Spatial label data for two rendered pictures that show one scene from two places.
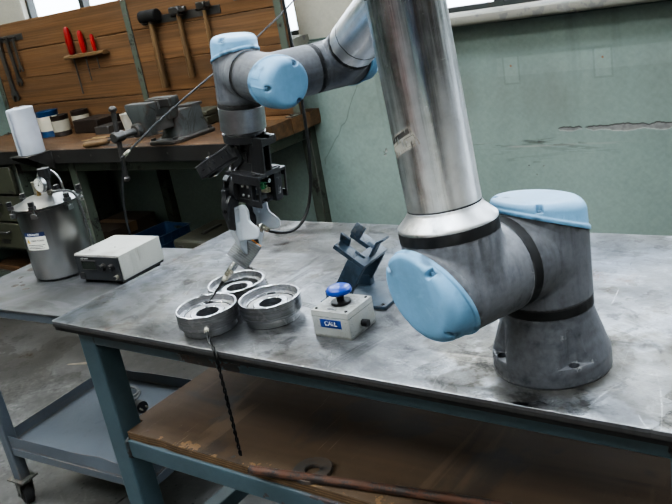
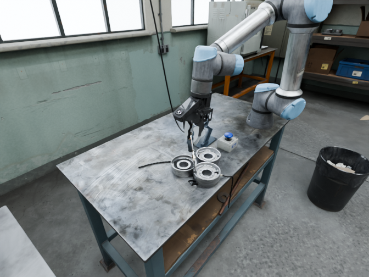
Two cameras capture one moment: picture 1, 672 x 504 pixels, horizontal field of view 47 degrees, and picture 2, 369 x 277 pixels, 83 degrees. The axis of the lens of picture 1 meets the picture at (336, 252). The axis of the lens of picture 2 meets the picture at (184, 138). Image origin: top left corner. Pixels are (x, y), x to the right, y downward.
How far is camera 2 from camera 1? 1.53 m
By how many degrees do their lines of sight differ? 77
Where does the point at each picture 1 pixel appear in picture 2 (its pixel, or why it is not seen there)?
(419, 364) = (256, 138)
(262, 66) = (239, 58)
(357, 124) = not seen: outside the picture
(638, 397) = (277, 118)
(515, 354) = (270, 121)
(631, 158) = (80, 98)
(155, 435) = (175, 255)
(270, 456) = (210, 209)
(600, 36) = (60, 56)
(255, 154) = (208, 99)
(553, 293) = not seen: hidden behind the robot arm
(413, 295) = (297, 109)
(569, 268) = not seen: hidden behind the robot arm
